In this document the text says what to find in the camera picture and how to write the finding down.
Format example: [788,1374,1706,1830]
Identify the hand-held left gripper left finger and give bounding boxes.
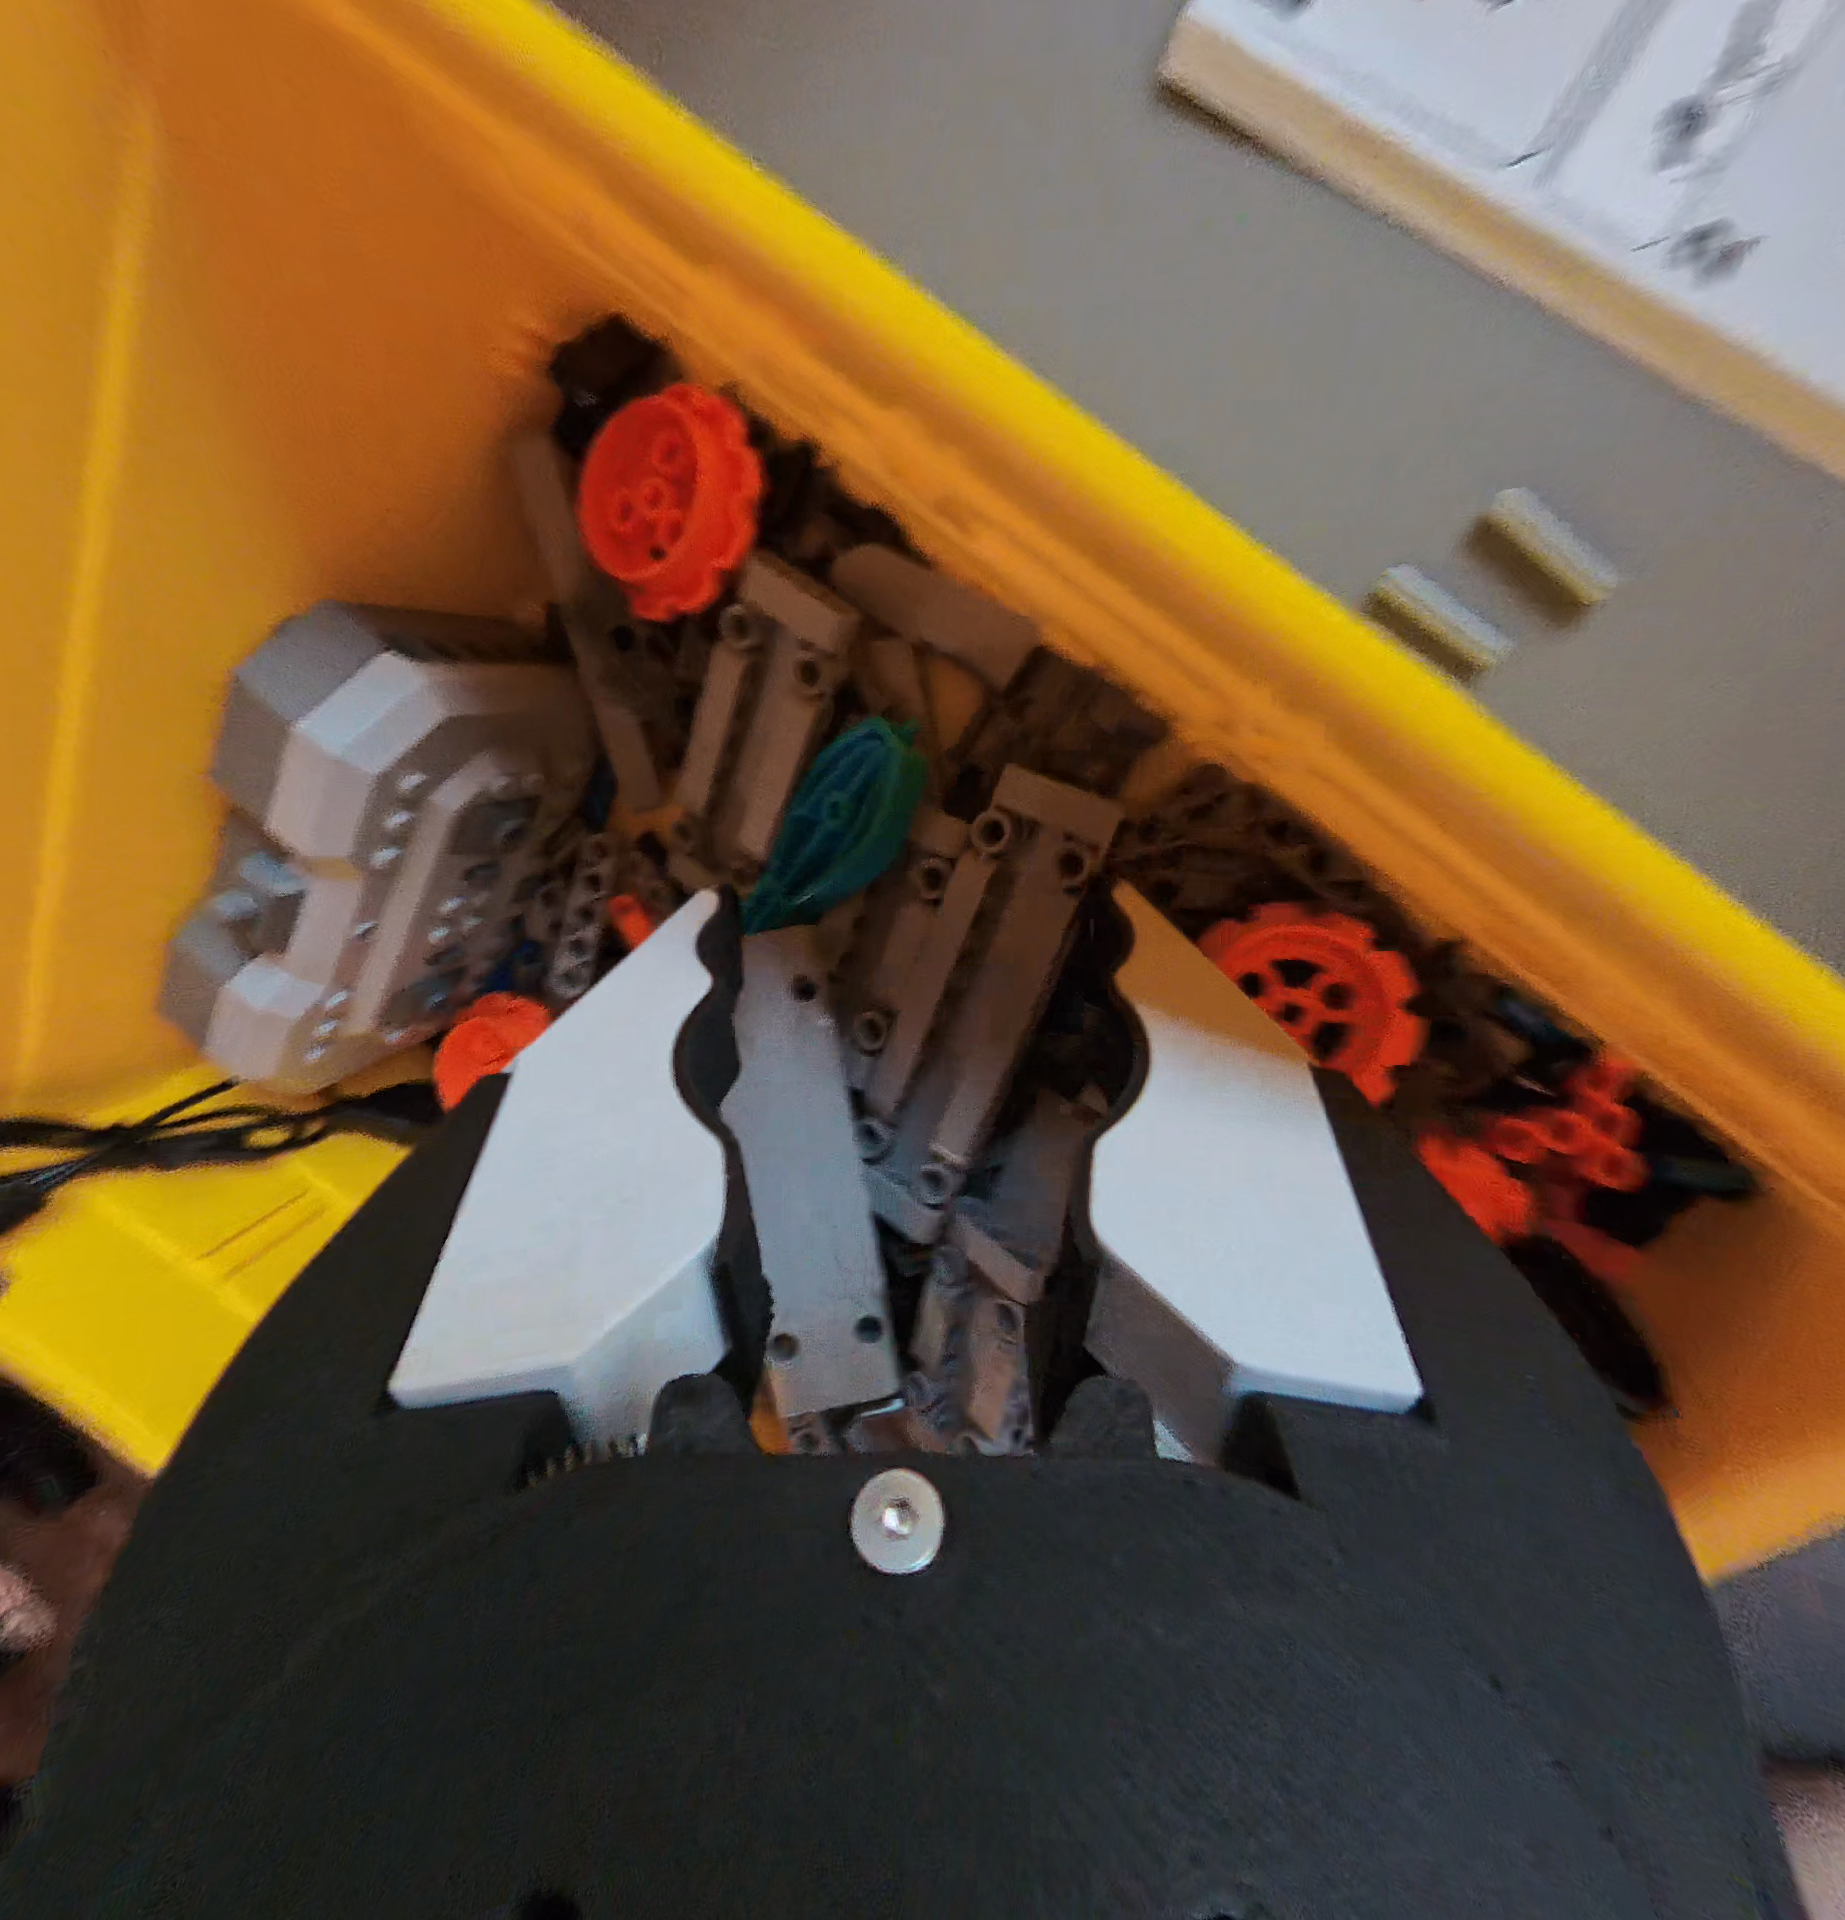
[390,886,781,1427]

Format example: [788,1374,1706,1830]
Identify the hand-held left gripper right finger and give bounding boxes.
[1070,884,1426,1464]

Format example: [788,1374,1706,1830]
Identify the grey rectangular panel piece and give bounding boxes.
[861,766,1126,1202]
[720,928,906,1425]
[666,556,863,888]

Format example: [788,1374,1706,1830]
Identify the building pieces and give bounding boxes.
[511,315,1764,1457]

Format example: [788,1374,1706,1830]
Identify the yellow storage bin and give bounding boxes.
[0,0,1845,1578]

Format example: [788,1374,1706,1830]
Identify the grey desk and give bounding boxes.
[555,0,1845,1772]

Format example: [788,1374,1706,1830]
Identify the grey white controller block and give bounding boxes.
[157,600,593,1089]

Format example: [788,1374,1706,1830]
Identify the blue leaf-shaped plastic piece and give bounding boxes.
[741,718,931,934]

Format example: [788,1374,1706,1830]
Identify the open instruction booklet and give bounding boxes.
[1160,0,1845,498]

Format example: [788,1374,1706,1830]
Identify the black cable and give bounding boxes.
[0,1071,443,1262]

